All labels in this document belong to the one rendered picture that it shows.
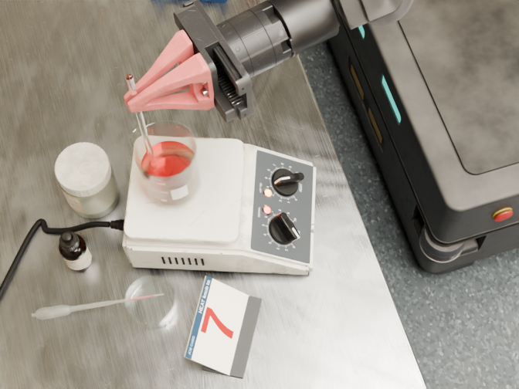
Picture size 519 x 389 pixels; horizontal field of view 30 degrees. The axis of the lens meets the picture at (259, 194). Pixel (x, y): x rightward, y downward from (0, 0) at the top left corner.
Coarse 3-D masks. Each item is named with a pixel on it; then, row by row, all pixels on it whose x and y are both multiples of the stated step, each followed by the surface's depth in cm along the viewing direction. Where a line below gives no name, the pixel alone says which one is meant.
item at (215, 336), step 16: (224, 288) 103; (208, 304) 102; (224, 304) 103; (240, 304) 104; (208, 320) 101; (224, 320) 103; (208, 336) 101; (224, 336) 102; (208, 352) 100; (224, 352) 102; (224, 368) 101
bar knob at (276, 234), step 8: (280, 216) 102; (272, 224) 103; (280, 224) 102; (288, 224) 102; (272, 232) 102; (280, 232) 103; (288, 232) 102; (296, 232) 102; (280, 240) 102; (288, 240) 103
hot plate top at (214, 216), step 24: (216, 144) 103; (240, 144) 103; (216, 168) 102; (240, 168) 102; (144, 192) 101; (216, 192) 101; (240, 192) 101; (144, 216) 100; (168, 216) 100; (192, 216) 100; (216, 216) 100; (240, 216) 100; (144, 240) 100; (168, 240) 99; (192, 240) 99; (216, 240) 99
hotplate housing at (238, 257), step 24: (312, 216) 107; (240, 240) 101; (312, 240) 106; (144, 264) 105; (168, 264) 104; (192, 264) 104; (216, 264) 104; (240, 264) 103; (264, 264) 103; (288, 264) 103; (312, 264) 104
